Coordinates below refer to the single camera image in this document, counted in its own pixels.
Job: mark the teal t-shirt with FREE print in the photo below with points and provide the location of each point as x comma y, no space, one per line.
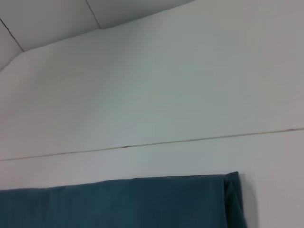
118,204

